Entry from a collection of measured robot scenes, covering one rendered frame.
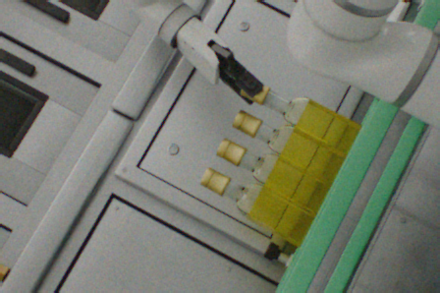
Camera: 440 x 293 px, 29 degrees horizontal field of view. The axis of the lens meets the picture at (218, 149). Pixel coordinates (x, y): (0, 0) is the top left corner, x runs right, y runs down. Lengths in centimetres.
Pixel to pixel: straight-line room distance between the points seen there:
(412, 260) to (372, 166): 16
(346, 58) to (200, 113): 67
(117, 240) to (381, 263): 53
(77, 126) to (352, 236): 60
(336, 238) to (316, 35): 44
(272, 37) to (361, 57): 71
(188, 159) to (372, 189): 40
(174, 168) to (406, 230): 48
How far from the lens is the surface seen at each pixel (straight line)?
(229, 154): 144
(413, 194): 132
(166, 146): 158
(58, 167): 162
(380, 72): 96
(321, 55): 96
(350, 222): 132
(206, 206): 155
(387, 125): 136
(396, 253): 130
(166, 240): 158
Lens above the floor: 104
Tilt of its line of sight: 5 degrees up
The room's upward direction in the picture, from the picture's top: 62 degrees counter-clockwise
